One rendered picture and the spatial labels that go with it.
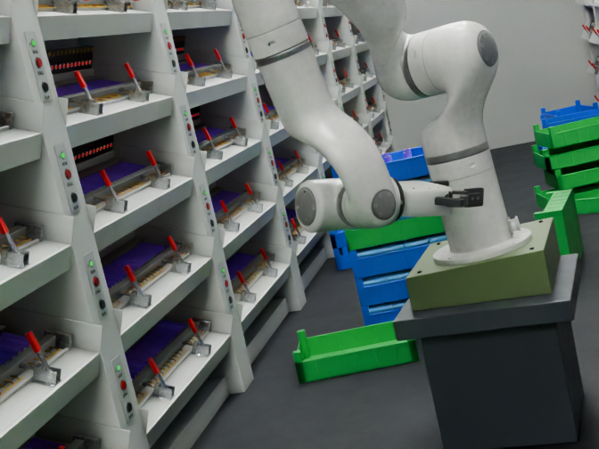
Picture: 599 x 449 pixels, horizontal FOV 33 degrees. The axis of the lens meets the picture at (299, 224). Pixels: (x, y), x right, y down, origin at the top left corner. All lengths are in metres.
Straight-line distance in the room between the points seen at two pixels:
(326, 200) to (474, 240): 0.41
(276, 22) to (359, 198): 0.29
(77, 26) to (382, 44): 0.61
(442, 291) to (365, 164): 0.43
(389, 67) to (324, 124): 0.35
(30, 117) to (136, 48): 0.71
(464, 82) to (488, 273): 0.34
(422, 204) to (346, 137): 0.21
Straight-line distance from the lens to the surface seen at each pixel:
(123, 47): 2.47
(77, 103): 2.11
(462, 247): 1.91
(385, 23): 1.77
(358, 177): 1.52
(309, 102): 1.56
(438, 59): 1.83
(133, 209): 2.08
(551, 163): 3.86
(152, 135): 2.47
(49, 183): 1.80
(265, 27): 1.54
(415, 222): 2.72
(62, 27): 1.99
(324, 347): 2.70
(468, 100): 1.84
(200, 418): 2.36
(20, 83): 1.80
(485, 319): 1.83
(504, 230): 1.92
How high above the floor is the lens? 0.79
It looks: 10 degrees down
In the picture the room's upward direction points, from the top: 13 degrees counter-clockwise
